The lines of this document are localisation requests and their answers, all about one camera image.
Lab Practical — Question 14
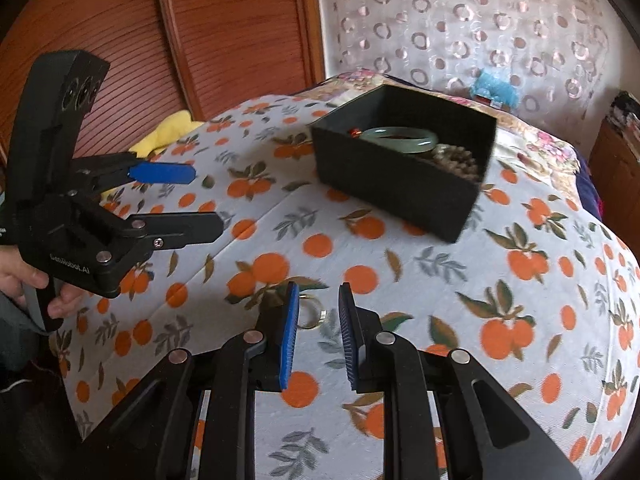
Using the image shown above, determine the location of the gold ring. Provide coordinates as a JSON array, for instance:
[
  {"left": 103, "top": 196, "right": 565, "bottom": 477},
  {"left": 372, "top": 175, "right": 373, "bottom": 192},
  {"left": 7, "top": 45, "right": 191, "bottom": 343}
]
[{"left": 297, "top": 292, "right": 329, "bottom": 331}]

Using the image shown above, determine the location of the black jewelry box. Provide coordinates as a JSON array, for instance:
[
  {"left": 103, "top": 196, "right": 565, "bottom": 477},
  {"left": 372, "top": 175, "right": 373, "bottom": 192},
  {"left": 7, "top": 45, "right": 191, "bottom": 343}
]
[{"left": 310, "top": 84, "right": 497, "bottom": 243}]

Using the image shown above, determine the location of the person's left hand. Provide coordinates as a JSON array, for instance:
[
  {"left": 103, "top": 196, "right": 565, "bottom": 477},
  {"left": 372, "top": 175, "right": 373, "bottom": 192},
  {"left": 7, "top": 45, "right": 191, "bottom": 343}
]
[{"left": 0, "top": 246, "right": 85, "bottom": 318}]

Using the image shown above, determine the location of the yellow plush toy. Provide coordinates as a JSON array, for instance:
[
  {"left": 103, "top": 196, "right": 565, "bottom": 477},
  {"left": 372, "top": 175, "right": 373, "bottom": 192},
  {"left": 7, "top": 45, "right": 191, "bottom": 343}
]
[{"left": 128, "top": 110, "right": 204, "bottom": 160}]

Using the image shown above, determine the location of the red wooden wardrobe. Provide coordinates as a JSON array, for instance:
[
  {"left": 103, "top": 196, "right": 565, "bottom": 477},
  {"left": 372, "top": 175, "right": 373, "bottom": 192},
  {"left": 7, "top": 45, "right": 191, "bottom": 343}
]
[{"left": 1, "top": 0, "right": 324, "bottom": 156}]

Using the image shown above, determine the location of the orange print white blanket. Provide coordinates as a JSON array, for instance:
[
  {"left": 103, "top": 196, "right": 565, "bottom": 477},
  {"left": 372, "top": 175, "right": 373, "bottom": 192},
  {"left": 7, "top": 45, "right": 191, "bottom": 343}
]
[{"left": 51, "top": 96, "right": 639, "bottom": 479}]

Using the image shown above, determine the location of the navy blue bed sheet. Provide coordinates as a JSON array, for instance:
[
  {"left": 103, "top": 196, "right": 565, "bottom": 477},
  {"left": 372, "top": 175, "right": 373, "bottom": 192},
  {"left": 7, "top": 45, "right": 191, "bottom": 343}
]
[{"left": 574, "top": 148, "right": 602, "bottom": 220}]

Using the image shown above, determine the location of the green jade bangle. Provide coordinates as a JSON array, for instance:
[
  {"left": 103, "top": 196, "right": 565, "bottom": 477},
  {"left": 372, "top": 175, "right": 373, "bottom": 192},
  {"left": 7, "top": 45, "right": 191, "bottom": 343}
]
[{"left": 359, "top": 127, "right": 438, "bottom": 154}]

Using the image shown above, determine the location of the floral quilt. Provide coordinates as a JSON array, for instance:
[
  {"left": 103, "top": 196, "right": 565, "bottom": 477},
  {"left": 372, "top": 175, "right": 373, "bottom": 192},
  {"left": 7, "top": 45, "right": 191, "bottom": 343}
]
[{"left": 298, "top": 68, "right": 580, "bottom": 203}]

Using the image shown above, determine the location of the brown wooden side cabinet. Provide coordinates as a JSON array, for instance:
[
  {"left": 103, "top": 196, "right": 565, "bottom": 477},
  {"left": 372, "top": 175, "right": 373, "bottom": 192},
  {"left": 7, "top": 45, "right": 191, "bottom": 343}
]
[{"left": 589, "top": 119, "right": 640, "bottom": 257}]

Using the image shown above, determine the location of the blue plastic bag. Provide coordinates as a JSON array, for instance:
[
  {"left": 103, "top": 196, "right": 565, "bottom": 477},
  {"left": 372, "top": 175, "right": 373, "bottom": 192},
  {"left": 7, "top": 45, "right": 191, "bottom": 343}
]
[{"left": 470, "top": 70, "right": 520, "bottom": 110}]

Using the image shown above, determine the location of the clutter pile on cabinet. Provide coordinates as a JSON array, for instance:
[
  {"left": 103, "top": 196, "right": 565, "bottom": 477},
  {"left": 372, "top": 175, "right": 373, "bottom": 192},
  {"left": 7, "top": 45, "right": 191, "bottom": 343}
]
[{"left": 608, "top": 90, "right": 640, "bottom": 150}]

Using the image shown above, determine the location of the circle pattern sheer curtain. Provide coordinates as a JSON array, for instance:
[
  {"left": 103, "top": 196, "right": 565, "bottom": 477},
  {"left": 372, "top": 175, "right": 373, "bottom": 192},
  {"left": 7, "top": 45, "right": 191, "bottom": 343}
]
[{"left": 320, "top": 0, "right": 616, "bottom": 132}]

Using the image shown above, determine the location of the dark bead bracelet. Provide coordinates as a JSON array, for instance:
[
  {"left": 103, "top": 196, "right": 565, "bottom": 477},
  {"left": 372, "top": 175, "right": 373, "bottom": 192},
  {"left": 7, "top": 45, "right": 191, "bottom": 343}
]
[{"left": 432, "top": 143, "right": 485, "bottom": 183}]

